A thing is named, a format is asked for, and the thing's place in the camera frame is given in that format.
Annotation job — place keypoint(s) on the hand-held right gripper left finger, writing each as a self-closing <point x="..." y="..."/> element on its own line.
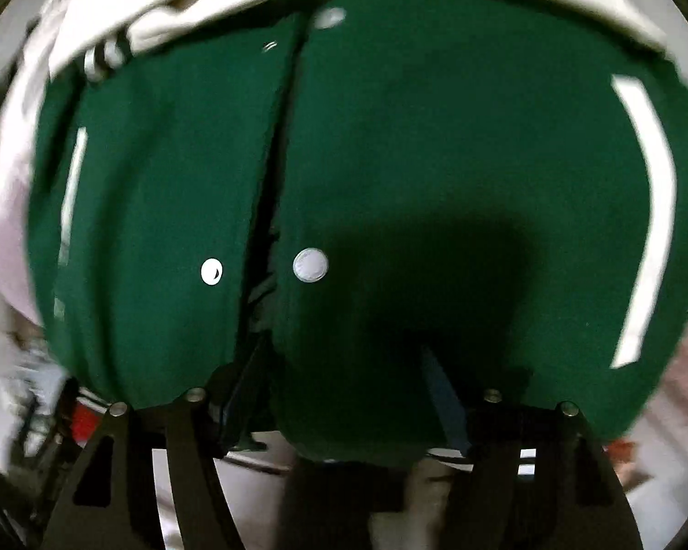
<point x="236" y="408"/>

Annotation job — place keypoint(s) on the green varsity jacket white sleeves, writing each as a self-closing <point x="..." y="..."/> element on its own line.
<point x="413" y="143"/>

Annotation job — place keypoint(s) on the white fuzzy blanket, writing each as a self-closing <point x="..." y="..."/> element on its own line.
<point x="8" y="195"/>

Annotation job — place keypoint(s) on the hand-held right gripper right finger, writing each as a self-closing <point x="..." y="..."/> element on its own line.
<point x="442" y="396"/>

